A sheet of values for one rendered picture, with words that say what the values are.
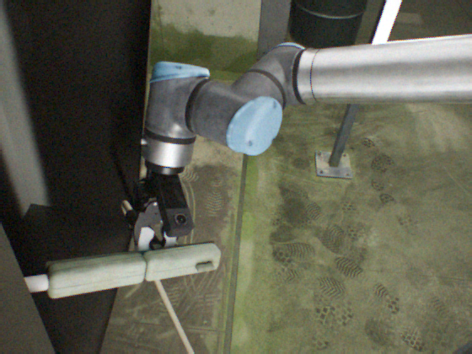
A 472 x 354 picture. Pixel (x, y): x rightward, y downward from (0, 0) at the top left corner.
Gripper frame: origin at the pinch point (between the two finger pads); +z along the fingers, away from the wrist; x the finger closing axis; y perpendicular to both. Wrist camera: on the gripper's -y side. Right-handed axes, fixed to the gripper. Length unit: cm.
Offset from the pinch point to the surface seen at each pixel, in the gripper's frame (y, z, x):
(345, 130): 67, -10, -127
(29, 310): -23.7, -15.5, 23.0
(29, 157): 56, 2, 16
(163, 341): 37, 71, -28
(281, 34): 147, -48, -134
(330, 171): 73, 17, -135
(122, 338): 46, 73, -15
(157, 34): 197, -30, -69
